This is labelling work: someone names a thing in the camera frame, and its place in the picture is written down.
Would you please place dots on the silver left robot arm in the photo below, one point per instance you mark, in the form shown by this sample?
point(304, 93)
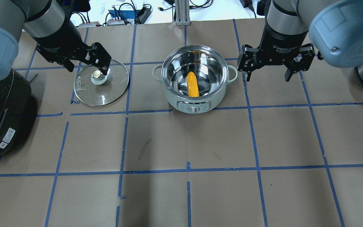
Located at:
point(48, 23)

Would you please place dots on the black rice cooker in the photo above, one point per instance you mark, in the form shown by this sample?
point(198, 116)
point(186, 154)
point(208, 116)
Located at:
point(15, 92)

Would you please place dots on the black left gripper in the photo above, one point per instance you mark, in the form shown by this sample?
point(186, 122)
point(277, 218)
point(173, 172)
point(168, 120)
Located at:
point(57, 39)

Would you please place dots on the glass pot lid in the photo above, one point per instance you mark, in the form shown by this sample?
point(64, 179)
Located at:
point(94, 88)

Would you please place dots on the pale green electric pot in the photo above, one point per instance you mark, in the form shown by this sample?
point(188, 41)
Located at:
point(212, 72)

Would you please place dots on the aluminium frame post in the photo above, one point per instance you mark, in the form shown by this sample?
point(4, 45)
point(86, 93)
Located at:
point(182, 10)

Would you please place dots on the blue power strip box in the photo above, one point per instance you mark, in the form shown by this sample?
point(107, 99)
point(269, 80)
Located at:
point(123, 14)

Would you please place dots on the yellow corn cob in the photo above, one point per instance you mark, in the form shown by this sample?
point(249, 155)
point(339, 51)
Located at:
point(192, 85)

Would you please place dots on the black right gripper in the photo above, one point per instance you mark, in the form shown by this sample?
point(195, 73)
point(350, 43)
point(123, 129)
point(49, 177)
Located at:
point(278, 40)

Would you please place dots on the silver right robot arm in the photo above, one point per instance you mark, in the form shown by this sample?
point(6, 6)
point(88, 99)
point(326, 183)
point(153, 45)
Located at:
point(296, 31)

